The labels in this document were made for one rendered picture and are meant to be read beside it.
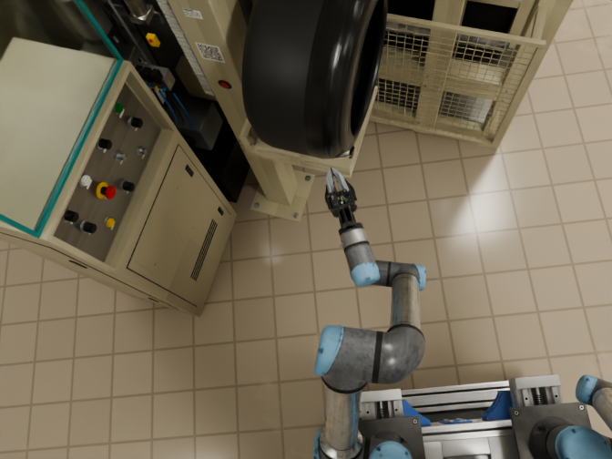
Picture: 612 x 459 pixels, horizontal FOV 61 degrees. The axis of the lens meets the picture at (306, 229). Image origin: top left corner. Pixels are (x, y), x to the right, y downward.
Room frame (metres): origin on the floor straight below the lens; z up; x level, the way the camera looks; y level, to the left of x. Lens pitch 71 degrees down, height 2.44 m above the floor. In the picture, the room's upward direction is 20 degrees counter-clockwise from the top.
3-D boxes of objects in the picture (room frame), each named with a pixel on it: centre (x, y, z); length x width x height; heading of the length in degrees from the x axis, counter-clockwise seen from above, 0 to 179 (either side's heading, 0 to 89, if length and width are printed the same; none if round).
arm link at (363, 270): (0.34, -0.11, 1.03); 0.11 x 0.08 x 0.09; 177
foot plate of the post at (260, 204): (1.09, 0.05, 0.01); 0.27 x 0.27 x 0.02; 54
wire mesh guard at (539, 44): (1.09, -0.55, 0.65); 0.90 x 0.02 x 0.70; 54
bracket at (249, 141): (1.06, -0.03, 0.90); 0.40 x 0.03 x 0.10; 144
